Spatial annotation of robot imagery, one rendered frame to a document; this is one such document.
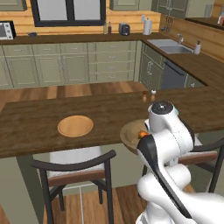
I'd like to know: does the orange bell pepper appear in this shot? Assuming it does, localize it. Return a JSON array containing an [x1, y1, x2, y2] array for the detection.
[[137, 130, 150, 139]]

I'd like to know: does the wooden bowl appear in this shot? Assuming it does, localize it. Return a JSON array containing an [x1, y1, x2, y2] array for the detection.
[[57, 115, 95, 138]]

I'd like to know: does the brown wooden plate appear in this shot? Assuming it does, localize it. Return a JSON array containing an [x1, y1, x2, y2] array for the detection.
[[119, 118, 151, 157]]

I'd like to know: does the white-topped salt shaker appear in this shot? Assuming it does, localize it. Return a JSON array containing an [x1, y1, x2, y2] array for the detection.
[[150, 89, 158, 102]]

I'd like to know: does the green cupboard under sink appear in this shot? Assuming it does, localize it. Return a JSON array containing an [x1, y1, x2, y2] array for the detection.
[[139, 42, 166, 91]]

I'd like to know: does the green base cupboard run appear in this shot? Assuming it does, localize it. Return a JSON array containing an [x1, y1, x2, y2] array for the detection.
[[0, 40, 143, 90]]

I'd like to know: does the black chair with white cushion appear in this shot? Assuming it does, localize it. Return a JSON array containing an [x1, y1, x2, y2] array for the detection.
[[142, 134, 224, 194], [31, 145, 117, 224]]

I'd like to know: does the dark dishwasher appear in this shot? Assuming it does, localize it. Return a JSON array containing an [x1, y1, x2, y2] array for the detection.
[[161, 59, 188, 91]]

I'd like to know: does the black toaster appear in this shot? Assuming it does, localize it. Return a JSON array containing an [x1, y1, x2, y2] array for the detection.
[[118, 22, 131, 37]]

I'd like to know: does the steel sink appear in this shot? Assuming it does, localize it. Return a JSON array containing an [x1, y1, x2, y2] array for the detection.
[[147, 38, 194, 55]]

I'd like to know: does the white paper towel roll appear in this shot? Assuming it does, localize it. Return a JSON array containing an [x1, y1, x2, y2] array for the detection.
[[142, 17, 153, 36]]

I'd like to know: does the steel tap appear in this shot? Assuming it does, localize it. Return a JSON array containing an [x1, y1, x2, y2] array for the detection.
[[176, 32, 185, 46]]

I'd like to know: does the white soap dispenser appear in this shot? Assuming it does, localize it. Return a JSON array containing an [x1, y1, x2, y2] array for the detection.
[[193, 39, 202, 56]]

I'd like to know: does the black-framed window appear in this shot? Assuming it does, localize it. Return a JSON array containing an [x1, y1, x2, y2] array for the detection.
[[30, 0, 107, 28]]

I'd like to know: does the white microwave oven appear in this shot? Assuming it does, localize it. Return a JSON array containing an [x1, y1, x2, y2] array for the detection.
[[0, 20, 17, 41]]

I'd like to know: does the hanging utensil rail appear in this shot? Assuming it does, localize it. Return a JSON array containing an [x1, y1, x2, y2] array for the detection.
[[159, 15, 175, 33]]

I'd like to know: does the green wall cupboard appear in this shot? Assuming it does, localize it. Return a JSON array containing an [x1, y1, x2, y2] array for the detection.
[[0, 0, 28, 12], [109, 0, 141, 12]]

